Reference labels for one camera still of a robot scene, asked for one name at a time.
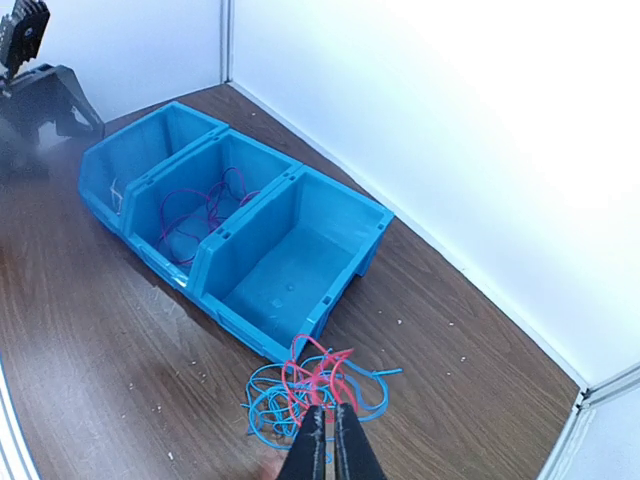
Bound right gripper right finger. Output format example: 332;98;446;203
334;403;387;480

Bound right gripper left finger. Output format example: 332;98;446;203
276;406;326;480

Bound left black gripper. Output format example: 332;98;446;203
1;64;105;150

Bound red blue cables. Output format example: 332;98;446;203
239;334;404;451

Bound yellow cable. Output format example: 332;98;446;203
108;177;125;216

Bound red cable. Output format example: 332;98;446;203
157;167;261;266

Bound blue three-compartment bin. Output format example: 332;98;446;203
78;102;393;362

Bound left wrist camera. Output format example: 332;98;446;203
1;0;50;80

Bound left aluminium frame post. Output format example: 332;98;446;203
220;0;235;84

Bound aluminium frame post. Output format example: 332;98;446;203
538;364;640;480
220;0;235;84

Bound right aluminium frame post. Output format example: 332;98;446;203
538;364;640;480

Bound aluminium front rail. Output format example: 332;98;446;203
0;366;41;480

